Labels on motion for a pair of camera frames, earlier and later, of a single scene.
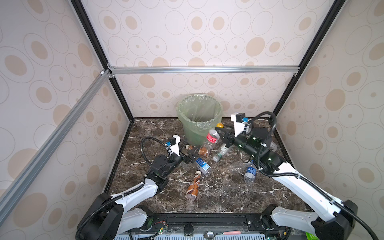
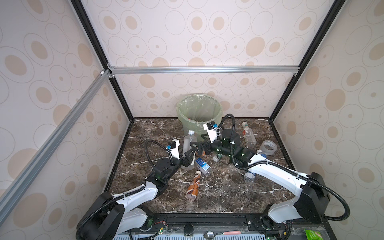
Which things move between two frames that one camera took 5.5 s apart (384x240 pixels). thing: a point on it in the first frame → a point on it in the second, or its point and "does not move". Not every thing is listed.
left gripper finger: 192,153 does not move
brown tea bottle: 193,188 does not move
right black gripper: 229,138 → 206,143
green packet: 310,236 does not move
